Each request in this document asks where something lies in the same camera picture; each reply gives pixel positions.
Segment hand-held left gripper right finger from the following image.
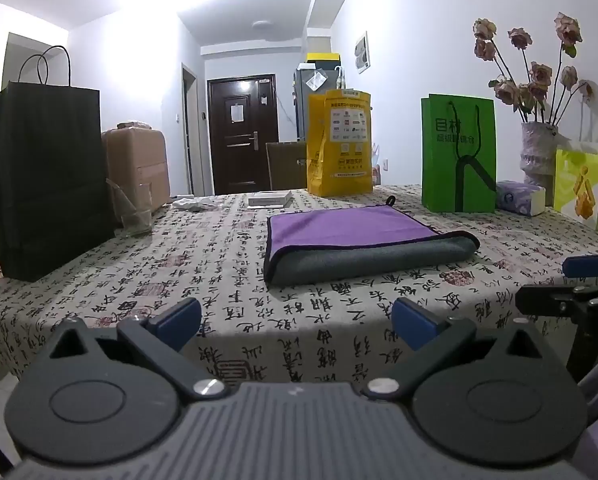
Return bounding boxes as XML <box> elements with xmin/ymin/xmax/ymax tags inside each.
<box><xmin>361</xmin><ymin>297</ymin><xmax>550</xmax><ymax>402</ymax></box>

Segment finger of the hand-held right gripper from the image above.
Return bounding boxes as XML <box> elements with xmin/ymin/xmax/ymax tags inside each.
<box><xmin>515</xmin><ymin>278</ymin><xmax>598</xmax><ymax>382</ymax></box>
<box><xmin>563</xmin><ymin>252</ymin><xmax>598</xmax><ymax>279</ymax></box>

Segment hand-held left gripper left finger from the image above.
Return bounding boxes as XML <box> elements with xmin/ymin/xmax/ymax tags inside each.
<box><xmin>48</xmin><ymin>297</ymin><xmax>228</xmax><ymax>402</ymax></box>

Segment purple and grey towel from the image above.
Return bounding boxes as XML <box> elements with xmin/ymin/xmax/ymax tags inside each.
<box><xmin>263</xmin><ymin>194</ymin><xmax>482</xmax><ymax>287</ymax></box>

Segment printed calligraphy tablecloth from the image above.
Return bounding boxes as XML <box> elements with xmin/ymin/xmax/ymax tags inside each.
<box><xmin>0</xmin><ymin>183</ymin><xmax>598</xmax><ymax>397</ymax></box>

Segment yellow-green and white bag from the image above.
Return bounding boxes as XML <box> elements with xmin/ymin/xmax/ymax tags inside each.
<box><xmin>553</xmin><ymin>142</ymin><xmax>598</xmax><ymax>232</ymax></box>

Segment purple and white tissue pack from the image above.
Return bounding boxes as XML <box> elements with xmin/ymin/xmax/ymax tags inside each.
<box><xmin>495</xmin><ymin>180</ymin><xmax>548</xmax><ymax>217</ymax></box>

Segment crumpled white tissue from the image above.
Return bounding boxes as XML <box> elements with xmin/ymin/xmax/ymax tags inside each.
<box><xmin>171</xmin><ymin>196</ymin><xmax>222</xmax><ymax>211</ymax></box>

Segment clear glass container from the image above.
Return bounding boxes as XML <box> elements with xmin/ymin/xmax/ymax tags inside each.
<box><xmin>106</xmin><ymin>178</ymin><xmax>155</xmax><ymax>239</ymax></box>

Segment wrapped white vase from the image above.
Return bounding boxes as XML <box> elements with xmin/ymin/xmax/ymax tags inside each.
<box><xmin>520</xmin><ymin>121</ymin><xmax>560</xmax><ymax>207</ymax></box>

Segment flat white box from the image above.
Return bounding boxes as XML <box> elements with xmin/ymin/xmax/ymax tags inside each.
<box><xmin>248</xmin><ymin>190</ymin><xmax>293</xmax><ymax>209</ymax></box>

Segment beige suitcase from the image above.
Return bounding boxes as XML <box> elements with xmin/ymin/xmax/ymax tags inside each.
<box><xmin>102</xmin><ymin>126</ymin><xmax>171</xmax><ymax>212</ymax></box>

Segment green paper bag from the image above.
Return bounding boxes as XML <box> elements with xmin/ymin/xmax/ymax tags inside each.
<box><xmin>421</xmin><ymin>93</ymin><xmax>498</xmax><ymax>214</ymax></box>

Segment brown cardboard box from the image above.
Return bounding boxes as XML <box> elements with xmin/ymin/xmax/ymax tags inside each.
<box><xmin>265</xmin><ymin>141</ymin><xmax>310</xmax><ymax>192</ymax></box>

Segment yellow paper bag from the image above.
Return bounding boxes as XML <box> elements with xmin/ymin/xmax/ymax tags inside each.
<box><xmin>306</xmin><ymin>88</ymin><xmax>374</xmax><ymax>197</ymax></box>

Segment dark brown door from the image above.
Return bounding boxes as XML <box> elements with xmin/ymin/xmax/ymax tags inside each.
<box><xmin>207</xmin><ymin>74</ymin><xmax>280</xmax><ymax>196</ymax></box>

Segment dried pink flowers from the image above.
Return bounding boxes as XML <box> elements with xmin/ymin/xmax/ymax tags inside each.
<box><xmin>473</xmin><ymin>12</ymin><xmax>596</xmax><ymax>126</ymax></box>

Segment black paper bag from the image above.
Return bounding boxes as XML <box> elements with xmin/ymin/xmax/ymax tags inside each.
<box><xmin>0</xmin><ymin>45</ymin><xmax>117</xmax><ymax>282</ymax></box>

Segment grey refrigerator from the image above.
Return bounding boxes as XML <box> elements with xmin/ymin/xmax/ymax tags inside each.
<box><xmin>293</xmin><ymin>62</ymin><xmax>343</xmax><ymax>144</ymax></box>

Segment framed wall picture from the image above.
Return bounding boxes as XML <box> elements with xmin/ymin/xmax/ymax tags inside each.
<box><xmin>353</xmin><ymin>31</ymin><xmax>371</xmax><ymax>74</ymax></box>

